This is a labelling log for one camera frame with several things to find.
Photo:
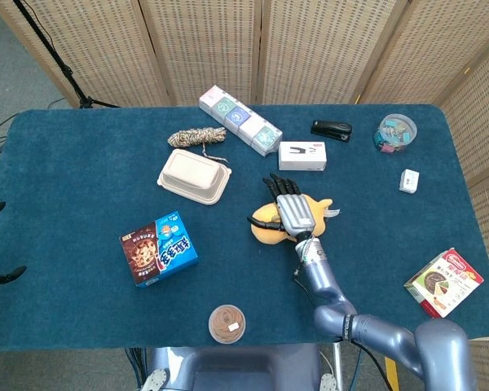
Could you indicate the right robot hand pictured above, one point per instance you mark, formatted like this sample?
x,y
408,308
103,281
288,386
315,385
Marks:
x,y
295,212

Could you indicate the yellow plush toy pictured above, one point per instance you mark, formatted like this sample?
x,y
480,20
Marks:
x,y
265,236

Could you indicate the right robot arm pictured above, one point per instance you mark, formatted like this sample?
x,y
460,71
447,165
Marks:
x,y
326,281

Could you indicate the dark blue tablecloth-covered table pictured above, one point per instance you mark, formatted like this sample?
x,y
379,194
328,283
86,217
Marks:
x,y
85,183

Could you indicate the white stapler carton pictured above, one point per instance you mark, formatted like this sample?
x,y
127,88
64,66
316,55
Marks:
x,y
301,156

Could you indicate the black stapler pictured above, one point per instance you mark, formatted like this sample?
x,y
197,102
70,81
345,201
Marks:
x,y
330,129

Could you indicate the beige lidded lunch container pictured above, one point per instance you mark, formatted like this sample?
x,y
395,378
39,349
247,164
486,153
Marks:
x,y
193,175

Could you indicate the white tissue pack row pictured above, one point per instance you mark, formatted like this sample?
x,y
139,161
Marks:
x,y
238,118

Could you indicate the small white box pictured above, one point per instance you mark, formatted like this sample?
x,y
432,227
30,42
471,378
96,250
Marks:
x,y
409,180

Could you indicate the clear jar of binder clips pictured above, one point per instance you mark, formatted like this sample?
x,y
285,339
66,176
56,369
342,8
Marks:
x,y
395,132

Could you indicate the clear jar of rubber bands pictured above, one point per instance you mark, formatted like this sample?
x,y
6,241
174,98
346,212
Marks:
x,y
227,323

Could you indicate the blue chocolate cookie box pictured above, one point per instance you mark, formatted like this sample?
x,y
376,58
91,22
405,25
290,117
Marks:
x,y
163,252

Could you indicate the red and white food box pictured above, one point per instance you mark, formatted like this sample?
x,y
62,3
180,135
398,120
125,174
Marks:
x,y
444,283

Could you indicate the grey-blue robot torso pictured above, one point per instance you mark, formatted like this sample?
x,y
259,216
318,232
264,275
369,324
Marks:
x,y
244,370

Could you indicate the black tripod stand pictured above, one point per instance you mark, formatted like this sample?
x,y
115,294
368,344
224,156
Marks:
x,y
49,49

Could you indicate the woven wooden folding screen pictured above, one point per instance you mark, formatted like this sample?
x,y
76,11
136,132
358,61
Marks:
x,y
208,49

